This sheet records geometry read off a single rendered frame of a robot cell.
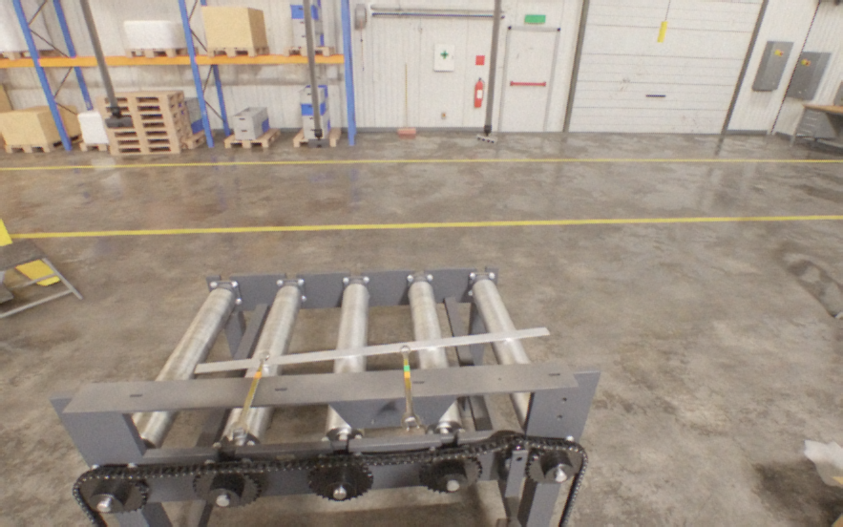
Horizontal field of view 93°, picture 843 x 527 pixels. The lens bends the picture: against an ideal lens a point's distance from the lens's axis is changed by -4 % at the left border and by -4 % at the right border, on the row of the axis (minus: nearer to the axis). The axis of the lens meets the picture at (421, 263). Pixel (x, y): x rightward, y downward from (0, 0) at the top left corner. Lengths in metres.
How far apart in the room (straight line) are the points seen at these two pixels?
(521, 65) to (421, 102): 2.31
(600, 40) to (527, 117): 2.18
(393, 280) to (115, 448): 1.20
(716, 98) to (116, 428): 12.44
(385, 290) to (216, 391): 1.08
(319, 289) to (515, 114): 8.71
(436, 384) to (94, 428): 0.84
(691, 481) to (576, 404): 1.48
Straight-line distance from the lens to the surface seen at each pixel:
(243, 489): 1.31
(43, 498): 2.81
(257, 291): 2.07
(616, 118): 11.27
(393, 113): 9.89
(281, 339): 1.65
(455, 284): 2.01
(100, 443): 1.37
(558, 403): 1.21
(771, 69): 13.13
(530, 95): 10.33
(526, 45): 10.21
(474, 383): 1.04
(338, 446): 1.26
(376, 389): 1.02
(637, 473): 2.55
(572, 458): 1.32
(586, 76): 10.76
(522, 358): 1.53
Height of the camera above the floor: 1.89
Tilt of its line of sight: 29 degrees down
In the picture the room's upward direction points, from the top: 1 degrees clockwise
